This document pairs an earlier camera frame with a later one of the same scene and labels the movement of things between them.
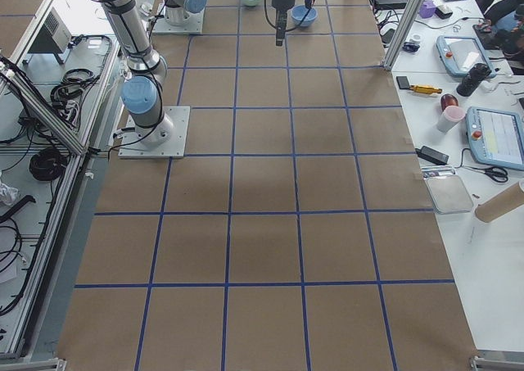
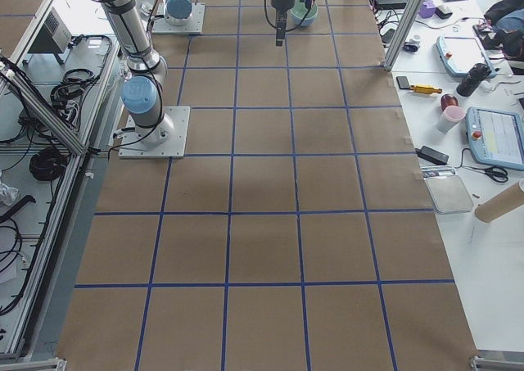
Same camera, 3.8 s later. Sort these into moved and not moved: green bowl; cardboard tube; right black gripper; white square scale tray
Moved: green bowl
Not moved: cardboard tube; right black gripper; white square scale tray
